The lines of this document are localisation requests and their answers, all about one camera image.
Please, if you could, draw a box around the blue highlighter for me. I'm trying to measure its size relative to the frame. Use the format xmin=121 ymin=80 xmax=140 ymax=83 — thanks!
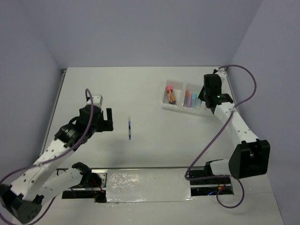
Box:
xmin=191 ymin=92 xmax=197 ymax=108

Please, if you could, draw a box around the dark blue pen refill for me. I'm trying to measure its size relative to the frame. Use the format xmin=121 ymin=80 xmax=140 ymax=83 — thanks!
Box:
xmin=128 ymin=117 xmax=131 ymax=140

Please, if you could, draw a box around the green highlighter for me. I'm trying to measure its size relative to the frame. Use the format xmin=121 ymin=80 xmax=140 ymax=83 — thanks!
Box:
xmin=195 ymin=98 xmax=202 ymax=109

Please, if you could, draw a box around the purple pink highlighter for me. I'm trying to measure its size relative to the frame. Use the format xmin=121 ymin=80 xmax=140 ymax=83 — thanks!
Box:
xmin=184 ymin=94 xmax=192 ymax=108

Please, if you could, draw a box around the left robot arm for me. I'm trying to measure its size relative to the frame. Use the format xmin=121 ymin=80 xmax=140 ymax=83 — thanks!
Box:
xmin=0 ymin=105 xmax=113 ymax=225

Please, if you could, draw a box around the clear three-compartment tray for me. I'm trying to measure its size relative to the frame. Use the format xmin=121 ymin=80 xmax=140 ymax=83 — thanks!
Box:
xmin=160 ymin=80 xmax=213 ymax=118

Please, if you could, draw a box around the pink capped lead tube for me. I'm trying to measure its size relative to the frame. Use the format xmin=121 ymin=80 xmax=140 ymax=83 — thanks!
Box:
xmin=165 ymin=86 xmax=176 ymax=105

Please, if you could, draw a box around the silver foil sheet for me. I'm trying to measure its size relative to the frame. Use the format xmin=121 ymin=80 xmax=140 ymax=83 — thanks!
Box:
xmin=106 ymin=169 xmax=193 ymax=203

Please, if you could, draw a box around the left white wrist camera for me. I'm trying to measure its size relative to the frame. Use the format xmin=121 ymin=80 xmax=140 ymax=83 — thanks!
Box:
xmin=89 ymin=95 xmax=103 ymax=109

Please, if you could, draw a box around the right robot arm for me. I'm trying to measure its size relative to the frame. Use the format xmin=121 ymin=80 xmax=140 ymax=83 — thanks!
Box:
xmin=199 ymin=68 xmax=270 ymax=183

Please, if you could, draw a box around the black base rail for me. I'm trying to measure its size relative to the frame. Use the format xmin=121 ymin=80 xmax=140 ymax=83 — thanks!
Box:
xmin=62 ymin=168 xmax=234 ymax=203

